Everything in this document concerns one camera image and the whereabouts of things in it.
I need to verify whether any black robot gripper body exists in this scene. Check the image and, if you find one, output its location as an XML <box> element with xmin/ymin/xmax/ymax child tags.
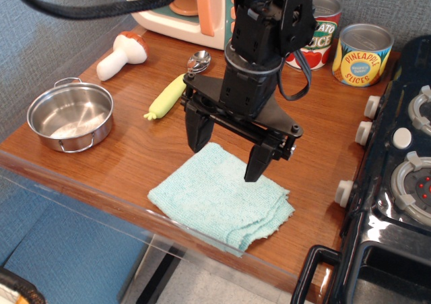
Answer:
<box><xmin>182</xmin><ymin>61</ymin><xmax>303</xmax><ymax>159</ymax></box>

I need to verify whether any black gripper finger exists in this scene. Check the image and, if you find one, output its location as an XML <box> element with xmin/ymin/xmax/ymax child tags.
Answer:
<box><xmin>185</xmin><ymin>103</ymin><xmax>214</xmax><ymax>153</ymax></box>
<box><xmin>244</xmin><ymin>145</ymin><xmax>273</xmax><ymax>182</ymax></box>

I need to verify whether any stainless steel pot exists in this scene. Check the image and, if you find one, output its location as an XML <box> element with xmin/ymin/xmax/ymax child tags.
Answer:
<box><xmin>27</xmin><ymin>78</ymin><xmax>114</xmax><ymax>154</ymax></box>

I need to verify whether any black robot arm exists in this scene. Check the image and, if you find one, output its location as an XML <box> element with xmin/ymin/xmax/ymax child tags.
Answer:
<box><xmin>182</xmin><ymin>0</ymin><xmax>317</xmax><ymax>182</ymax></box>

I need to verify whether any light blue napkin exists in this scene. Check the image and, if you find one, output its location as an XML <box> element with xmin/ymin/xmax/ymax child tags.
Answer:
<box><xmin>148</xmin><ymin>142</ymin><xmax>294</xmax><ymax>257</ymax></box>

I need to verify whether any white stove knob bottom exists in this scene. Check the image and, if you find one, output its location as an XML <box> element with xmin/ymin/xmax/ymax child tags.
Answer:
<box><xmin>335</xmin><ymin>180</ymin><xmax>354</xmax><ymax>208</ymax></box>

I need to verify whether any white stove knob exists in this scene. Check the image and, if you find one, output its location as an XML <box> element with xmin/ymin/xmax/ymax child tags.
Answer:
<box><xmin>335</xmin><ymin>180</ymin><xmax>354</xmax><ymax>208</ymax></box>
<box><xmin>355</xmin><ymin>121</ymin><xmax>372</xmax><ymax>146</ymax></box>
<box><xmin>364</xmin><ymin>95</ymin><xmax>380</xmax><ymax>119</ymax></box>

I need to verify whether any toy microwave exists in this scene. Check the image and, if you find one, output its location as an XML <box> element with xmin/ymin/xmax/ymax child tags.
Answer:
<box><xmin>132</xmin><ymin>0</ymin><xmax>236</xmax><ymax>50</ymax></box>

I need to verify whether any white stove knob middle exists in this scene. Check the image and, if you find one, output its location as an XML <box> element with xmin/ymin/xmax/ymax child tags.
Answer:
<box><xmin>355</xmin><ymin>121</ymin><xmax>372</xmax><ymax>146</ymax></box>

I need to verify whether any toy mushroom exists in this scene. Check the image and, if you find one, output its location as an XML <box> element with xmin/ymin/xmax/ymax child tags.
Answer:
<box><xmin>96</xmin><ymin>31</ymin><xmax>150</xmax><ymax>81</ymax></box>

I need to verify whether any white stove knob top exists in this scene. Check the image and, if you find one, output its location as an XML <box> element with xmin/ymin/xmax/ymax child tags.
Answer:
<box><xmin>364</xmin><ymin>95</ymin><xmax>380</xmax><ymax>119</ymax></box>

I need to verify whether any tomato sauce can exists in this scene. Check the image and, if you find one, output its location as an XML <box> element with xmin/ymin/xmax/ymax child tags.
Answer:
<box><xmin>301</xmin><ymin>0</ymin><xmax>342</xmax><ymax>70</ymax></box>

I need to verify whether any pineapple slices can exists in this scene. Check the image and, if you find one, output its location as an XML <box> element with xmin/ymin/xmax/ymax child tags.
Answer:
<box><xmin>332</xmin><ymin>24</ymin><xmax>394</xmax><ymax>88</ymax></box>

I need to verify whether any black toy stove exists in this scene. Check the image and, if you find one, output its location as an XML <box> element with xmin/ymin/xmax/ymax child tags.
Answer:
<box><xmin>291</xmin><ymin>35</ymin><xmax>430</xmax><ymax>303</ymax></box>

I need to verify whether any clear acrylic table guard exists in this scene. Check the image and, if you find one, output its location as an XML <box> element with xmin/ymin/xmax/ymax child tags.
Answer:
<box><xmin>1</xmin><ymin>152</ymin><xmax>296</xmax><ymax>303</ymax></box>

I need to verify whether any orange object bottom left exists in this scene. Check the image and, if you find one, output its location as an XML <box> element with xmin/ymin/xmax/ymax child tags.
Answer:
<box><xmin>1</xmin><ymin>268</ymin><xmax>46</xmax><ymax>304</ymax></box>

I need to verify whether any black braided cable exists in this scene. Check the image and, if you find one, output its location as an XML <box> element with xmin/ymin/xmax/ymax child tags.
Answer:
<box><xmin>2</xmin><ymin>0</ymin><xmax>196</xmax><ymax>20</ymax></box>

